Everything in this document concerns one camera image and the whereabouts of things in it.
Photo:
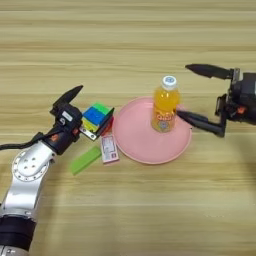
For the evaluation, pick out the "green rectangular block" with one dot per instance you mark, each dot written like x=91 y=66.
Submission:
x=85 y=160

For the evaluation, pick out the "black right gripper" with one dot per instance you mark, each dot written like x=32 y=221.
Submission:
x=246 y=115

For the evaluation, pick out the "small pink white card box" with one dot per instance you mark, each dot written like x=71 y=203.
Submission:
x=109 y=149

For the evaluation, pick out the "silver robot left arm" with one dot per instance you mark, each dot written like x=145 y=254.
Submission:
x=26 y=176

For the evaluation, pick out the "pink round plate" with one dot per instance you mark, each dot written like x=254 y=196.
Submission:
x=143 y=140

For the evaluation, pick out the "multicoloured puzzle cube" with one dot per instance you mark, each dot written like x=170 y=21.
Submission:
x=95 y=115

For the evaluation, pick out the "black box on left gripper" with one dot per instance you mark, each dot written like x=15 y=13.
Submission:
x=68 y=115

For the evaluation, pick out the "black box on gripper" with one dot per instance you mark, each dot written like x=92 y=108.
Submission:
x=68 y=115
x=245 y=90

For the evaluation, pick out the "orange juice bottle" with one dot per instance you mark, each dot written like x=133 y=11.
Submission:
x=165 y=106

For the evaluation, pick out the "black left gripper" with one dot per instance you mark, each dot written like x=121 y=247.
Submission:
x=61 y=141

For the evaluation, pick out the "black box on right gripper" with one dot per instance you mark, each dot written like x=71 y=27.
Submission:
x=245 y=90

